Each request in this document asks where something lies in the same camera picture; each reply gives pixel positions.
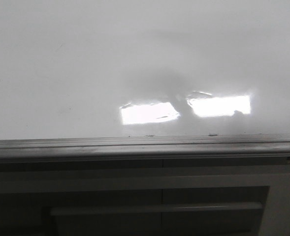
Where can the white whiteboard with aluminium frame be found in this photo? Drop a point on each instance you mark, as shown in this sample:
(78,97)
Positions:
(135,79)

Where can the grey cabinet with drawer handle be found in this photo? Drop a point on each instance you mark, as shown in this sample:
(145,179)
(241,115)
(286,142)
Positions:
(165,196)

